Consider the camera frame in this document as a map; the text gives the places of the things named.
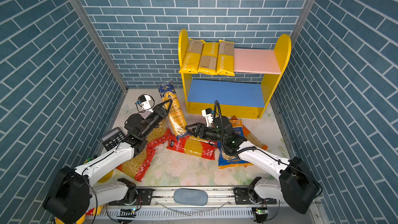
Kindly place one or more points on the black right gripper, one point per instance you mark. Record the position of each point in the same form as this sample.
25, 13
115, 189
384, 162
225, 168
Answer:
200, 126

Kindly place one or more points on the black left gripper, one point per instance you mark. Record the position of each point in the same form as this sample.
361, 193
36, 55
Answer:
158, 113

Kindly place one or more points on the blue clear spaghetti bag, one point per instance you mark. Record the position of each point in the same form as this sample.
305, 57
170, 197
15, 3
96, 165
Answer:
176, 116

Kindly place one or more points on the orange pasta bag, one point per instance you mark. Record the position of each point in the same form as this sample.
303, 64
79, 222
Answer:
241, 130

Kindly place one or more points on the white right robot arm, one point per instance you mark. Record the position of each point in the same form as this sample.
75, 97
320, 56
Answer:
296, 186

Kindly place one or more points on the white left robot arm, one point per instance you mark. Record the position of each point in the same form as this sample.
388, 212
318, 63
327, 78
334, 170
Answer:
73, 192

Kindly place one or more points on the blue orecchiette pasta bag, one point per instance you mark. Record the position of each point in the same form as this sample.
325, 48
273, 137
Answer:
226, 161

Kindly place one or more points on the yellow shelf with coloured boards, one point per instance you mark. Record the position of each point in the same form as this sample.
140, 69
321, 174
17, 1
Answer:
247, 95

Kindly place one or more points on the red yellow spaghetti bag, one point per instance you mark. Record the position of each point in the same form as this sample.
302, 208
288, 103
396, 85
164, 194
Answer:
191, 147

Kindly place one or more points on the red macaroni bag upper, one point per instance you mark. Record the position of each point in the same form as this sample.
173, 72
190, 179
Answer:
159, 135

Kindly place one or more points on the red macaroni bag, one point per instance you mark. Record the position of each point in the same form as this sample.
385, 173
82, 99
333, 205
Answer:
137, 167
159, 135

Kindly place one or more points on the black calculator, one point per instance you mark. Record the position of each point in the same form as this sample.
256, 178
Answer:
112, 138

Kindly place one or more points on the red macaroni bag lower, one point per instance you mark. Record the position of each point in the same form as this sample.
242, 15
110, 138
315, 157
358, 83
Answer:
137, 167

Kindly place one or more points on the grey blue oval pad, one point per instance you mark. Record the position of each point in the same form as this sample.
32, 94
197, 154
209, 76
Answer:
194, 197

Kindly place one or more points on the yellow pen cup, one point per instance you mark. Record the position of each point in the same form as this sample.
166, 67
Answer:
97, 169

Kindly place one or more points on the yellow plush toy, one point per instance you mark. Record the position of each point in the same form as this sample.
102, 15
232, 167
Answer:
93, 212

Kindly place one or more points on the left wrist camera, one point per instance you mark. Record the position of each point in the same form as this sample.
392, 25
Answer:
145, 103

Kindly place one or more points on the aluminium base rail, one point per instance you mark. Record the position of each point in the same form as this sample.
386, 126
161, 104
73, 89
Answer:
165, 203

